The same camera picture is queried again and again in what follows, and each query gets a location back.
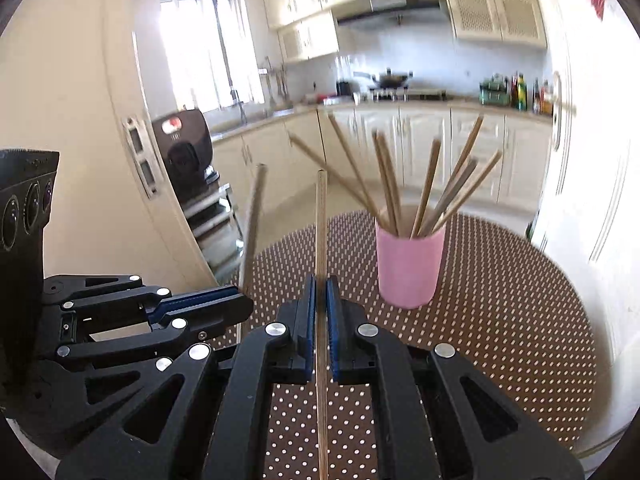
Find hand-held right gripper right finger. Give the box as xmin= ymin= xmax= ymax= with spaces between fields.
xmin=326 ymin=275 xmax=586 ymax=480

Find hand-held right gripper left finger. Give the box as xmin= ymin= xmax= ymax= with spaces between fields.
xmin=55 ymin=274 xmax=318 ymax=480

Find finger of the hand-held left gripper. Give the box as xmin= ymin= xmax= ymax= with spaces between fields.
xmin=55 ymin=291 xmax=255 ymax=423
xmin=42 ymin=274 xmax=240 ymax=326

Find single wooden chopstick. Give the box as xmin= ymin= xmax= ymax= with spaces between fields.
xmin=315 ymin=170 xmax=330 ymax=480
xmin=235 ymin=162 xmax=268 ymax=346

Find pink cup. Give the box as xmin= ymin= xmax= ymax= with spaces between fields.
xmin=375 ymin=220 xmax=447 ymax=310

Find bunch of wooden chopsticks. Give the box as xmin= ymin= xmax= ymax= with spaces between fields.
xmin=287 ymin=112 xmax=503 ymax=238

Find hanging kitchen utensils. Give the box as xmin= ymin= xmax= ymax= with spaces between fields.
xmin=260 ymin=57 xmax=291 ymax=106

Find metal shelf rack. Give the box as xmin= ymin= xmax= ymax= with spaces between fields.
xmin=182 ymin=180 xmax=246 ymax=283

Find black round kitchen appliance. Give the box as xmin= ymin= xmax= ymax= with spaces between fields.
xmin=151 ymin=109 xmax=221 ymax=196

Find white refrigerator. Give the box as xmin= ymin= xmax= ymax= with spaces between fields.
xmin=0 ymin=0 xmax=216 ymax=286

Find chrome sink faucet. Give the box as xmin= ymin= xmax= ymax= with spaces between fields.
xmin=229 ymin=89 xmax=248 ymax=123

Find countertop blender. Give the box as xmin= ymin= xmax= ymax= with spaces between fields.
xmin=336 ymin=55 xmax=353 ymax=96

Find gas stove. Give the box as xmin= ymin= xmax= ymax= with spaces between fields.
xmin=370 ymin=87 xmax=448 ymax=102

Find black wok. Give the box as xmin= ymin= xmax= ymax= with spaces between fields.
xmin=371 ymin=69 xmax=415 ymax=88

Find cream kitchen base cabinets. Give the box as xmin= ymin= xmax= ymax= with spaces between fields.
xmin=210 ymin=102 xmax=553 ymax=211

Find kitchen window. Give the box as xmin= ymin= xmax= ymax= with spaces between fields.
xmin=160 ymin=0 xmax=266 ymax=113

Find green countertop container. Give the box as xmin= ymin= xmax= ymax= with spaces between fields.
xmin=480 ymin=77 xmax=511 ymax=106

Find white door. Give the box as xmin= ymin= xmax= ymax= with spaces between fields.
xmin=525 ymin=0 xmax=640 ymax=461

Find range hood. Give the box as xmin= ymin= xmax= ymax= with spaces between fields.
xmin=336 ymin=0 xmax=451 ymax=28

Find metal door handle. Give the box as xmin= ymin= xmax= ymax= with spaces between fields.
xmin=550 ymin=71 xmax=576 ymax=153

